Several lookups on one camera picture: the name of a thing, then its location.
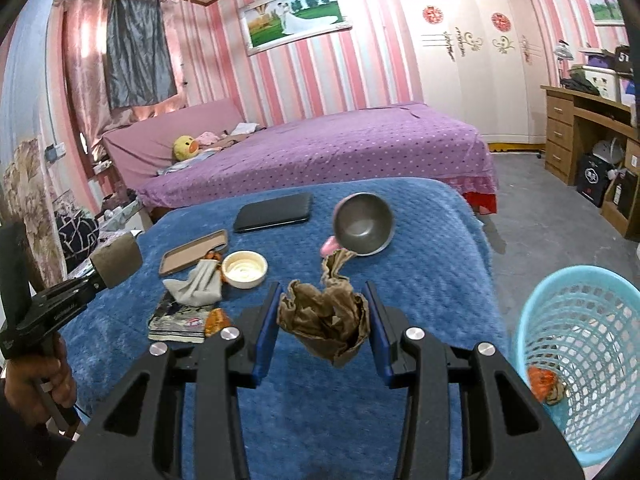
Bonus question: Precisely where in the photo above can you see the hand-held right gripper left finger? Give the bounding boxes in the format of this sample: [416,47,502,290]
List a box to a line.
[57,281,283,480]

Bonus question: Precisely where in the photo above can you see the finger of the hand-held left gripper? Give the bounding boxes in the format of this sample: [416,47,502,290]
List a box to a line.
[31,267,110,306]

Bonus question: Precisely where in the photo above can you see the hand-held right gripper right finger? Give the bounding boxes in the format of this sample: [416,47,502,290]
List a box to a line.
[361,280,583,480]

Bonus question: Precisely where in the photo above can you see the small orange wrapper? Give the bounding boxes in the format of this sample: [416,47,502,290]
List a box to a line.
[204,307,232,338]

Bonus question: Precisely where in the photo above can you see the brown paper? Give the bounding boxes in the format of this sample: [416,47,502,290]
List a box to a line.
[276,250,371,369]

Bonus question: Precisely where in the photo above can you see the small white round dish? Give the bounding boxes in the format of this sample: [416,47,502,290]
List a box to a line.
[221,250,268,291]

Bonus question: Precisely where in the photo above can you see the grey cloth pouch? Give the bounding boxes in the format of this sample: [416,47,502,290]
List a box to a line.
[163,259,223,307]

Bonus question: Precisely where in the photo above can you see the orange snack packet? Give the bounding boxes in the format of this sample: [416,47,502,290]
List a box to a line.
[529,366,568,403]

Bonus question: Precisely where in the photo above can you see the teal plastic basket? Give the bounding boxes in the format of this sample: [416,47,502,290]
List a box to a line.
[515,265,640,468]

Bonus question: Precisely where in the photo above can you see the person's left hand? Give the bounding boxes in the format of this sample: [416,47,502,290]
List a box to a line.
[2,337,76,428]

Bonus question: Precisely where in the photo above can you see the black white patterned garment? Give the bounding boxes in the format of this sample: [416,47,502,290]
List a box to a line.
[55,212,101,266]

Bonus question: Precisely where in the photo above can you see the pile of light clothes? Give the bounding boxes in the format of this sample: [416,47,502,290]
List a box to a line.
[97,195,143,233]

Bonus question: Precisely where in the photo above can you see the blue fleece blanket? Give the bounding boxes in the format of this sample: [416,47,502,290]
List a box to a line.
[57,177,511,480]

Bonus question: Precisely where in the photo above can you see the tan phone case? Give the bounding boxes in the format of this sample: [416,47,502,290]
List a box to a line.
[159,229,230,278]

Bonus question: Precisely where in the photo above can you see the pink cup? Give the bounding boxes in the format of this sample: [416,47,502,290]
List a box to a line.
[320,192,396,261]

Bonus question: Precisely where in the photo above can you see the floral patterned curtain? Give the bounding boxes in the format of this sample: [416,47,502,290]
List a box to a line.
[0,10,68,291]

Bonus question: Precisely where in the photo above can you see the black phone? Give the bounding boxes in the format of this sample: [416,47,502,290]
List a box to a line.
[233,192,313,234]

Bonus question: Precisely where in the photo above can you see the pink covered headboard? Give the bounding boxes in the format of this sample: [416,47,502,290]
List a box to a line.
[102,97,243,191]

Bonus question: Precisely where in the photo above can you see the yellow duck plush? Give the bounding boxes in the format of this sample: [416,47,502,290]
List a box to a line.
[172,135,202,162]

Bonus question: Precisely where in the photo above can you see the purple dotted bed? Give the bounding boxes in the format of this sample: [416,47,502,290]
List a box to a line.
[135,102,501,211]

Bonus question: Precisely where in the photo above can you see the pink clothes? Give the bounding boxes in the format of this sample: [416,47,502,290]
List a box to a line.
[197,122,261,148]

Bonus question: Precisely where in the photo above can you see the pink satin curtain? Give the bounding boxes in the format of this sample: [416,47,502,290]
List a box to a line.
[55,0,211,181]

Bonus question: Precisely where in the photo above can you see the grey curtain cloth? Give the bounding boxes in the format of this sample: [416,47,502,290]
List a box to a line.
[102,0,178,110]

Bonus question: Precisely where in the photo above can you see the white wardrobe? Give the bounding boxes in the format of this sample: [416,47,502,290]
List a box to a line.
[387,0,556,146]

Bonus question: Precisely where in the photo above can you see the black box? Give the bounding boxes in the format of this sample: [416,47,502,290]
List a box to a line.
[576,154,611,206]

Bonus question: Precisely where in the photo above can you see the wooden desk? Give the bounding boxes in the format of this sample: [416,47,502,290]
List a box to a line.
[541,85,640,241]

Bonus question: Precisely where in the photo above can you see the white fan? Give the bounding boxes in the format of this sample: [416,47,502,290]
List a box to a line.
[592,139,626,166]

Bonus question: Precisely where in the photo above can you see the dark folded garment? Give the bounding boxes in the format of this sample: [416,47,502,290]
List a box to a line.
[560,77,598,96]

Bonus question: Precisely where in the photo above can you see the framed wedding picture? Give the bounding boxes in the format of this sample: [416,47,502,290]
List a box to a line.
[237,0,353,56]

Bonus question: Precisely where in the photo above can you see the white storage box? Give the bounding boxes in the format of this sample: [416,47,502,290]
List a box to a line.
[582,67,618,101]

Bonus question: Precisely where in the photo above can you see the desk lamp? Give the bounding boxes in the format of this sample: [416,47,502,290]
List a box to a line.
[552,39,576,83]

